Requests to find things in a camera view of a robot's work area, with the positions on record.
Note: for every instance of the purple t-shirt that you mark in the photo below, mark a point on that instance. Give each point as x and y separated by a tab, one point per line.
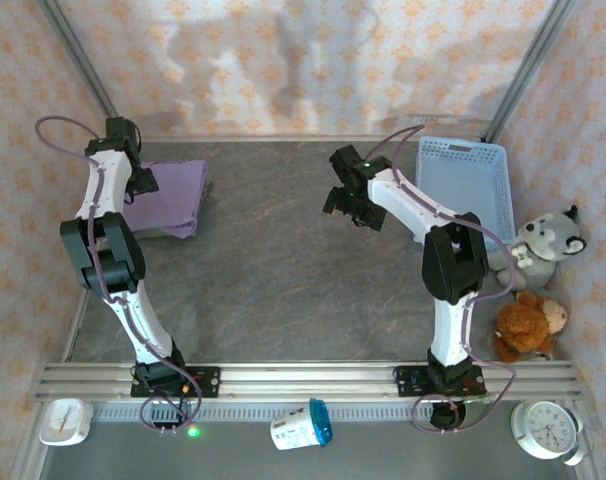
178	200

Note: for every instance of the grey garment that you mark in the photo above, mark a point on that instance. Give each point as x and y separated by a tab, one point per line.
209	189

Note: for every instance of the blue plastic laundry basket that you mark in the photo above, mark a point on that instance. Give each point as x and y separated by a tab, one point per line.
463	175

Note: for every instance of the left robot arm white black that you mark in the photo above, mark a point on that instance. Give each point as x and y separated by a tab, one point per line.
108	250

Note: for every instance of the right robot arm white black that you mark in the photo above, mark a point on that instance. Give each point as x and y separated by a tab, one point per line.
453	260

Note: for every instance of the grey plush wolf toy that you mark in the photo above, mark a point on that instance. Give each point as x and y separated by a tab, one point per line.
543	245

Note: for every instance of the brown plush bear toy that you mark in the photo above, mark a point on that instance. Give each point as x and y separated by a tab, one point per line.
528	325

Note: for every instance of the white cup with blue lid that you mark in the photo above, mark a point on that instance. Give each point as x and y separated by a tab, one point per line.
293	432

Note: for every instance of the square white timer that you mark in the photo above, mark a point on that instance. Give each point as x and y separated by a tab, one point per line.
63	422

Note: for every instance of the round white alarm clock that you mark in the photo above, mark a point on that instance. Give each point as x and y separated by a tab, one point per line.
545	427

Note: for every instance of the aluminium frame post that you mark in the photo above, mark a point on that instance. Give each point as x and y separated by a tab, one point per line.
529	70
93	80

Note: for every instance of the aluminium frame bar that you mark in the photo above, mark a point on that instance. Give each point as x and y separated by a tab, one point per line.
283	138

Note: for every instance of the aluminium mounting rail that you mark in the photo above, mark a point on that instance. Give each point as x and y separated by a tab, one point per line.
308	382

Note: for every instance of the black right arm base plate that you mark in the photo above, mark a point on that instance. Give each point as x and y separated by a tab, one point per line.
408	382

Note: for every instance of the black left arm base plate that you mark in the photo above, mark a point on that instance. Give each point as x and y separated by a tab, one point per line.
208	382

